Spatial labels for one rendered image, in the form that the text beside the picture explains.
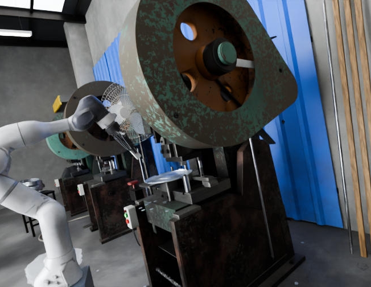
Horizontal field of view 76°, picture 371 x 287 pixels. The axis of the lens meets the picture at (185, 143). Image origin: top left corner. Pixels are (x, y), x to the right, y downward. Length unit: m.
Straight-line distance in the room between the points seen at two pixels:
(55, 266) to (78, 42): 6.11
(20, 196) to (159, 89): 0.75
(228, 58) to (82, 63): 5.86
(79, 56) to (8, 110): 2.50
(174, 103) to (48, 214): 0.71
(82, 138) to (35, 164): 5.29
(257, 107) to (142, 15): 0.69
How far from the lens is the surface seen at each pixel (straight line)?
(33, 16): 6.82
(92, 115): 1.25
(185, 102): 0.98
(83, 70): 6.72
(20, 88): 8.12
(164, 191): 1.44
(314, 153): 2.23
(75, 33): 7.05
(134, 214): 1.60
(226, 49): 1.12
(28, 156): 7.85
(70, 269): 1.35
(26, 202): 1.25
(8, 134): 1.23
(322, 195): 2.32
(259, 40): 1.44
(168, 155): 1.42
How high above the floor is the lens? 1.04
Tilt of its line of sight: 3 degrees down
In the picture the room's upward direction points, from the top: 12 degrees counter-clockwise
